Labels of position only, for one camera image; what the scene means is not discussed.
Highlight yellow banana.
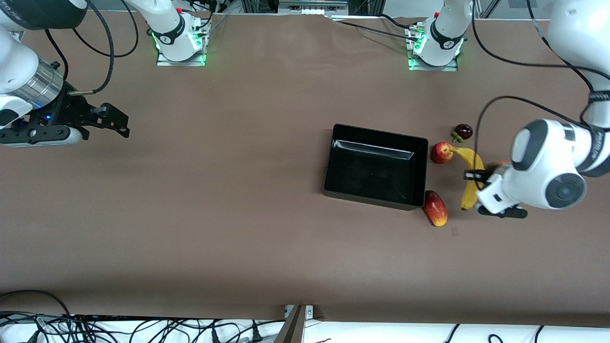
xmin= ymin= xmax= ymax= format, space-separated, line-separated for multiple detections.
xmin=450 ymin=146 xmax=486 ymax=211

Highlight red yellow apple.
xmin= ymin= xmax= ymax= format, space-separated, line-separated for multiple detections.
xmin=430 ymin=141 xmax=454 ymax=165

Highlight black plastic box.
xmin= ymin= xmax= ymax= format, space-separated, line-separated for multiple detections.
xmin=323 ymin=123 xmax=429 ymax=211

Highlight dark purple mangosteen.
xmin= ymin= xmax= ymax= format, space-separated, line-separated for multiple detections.
xmin=451 ymin=123 xmax=474 ymax=143

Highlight red yellow mango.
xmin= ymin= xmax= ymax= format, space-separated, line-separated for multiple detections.
xmin=423 ymin=190 xmax=448 ymax=227

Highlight dark slanted beam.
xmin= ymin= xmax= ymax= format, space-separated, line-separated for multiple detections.
xmin=274 ymin=305 xmax=305 ymax=343

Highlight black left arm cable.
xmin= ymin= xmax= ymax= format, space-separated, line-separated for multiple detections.
xmin=469 ymin=0 xmax=610 ymax=172

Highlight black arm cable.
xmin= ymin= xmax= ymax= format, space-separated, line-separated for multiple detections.
xmin=469 ymin=0 xmax=610 ymax=172
xmin=45 ymin=0 xmax=140 ymax=96

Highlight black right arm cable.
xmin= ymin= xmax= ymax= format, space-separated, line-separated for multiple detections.
xmin=45 ymin=0 xmax=140 ymax=96

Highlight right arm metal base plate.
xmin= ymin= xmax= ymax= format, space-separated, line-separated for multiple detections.
xmin=156 ymin=19 xmax=206 ymax=66

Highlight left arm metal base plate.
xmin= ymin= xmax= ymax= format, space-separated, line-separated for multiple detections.
xmin=407 ymin=21 xmax=459 ymax=72

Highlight black cable on table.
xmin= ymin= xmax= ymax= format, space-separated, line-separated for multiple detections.
xmin=326 ymin=13 xmax=425 ymax=41

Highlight black arched floor cable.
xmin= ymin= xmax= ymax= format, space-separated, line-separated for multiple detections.
xmin=0 ymin=289 xmax=72 ymax=317

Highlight tangled black cables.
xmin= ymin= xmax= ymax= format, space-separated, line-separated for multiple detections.
xmin=0 ymin=312 xmax=286 ymax=343

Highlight aluminium frame rack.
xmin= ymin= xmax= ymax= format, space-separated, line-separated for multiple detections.
xmin=241 ymin=0 xmax=382 ymax=17

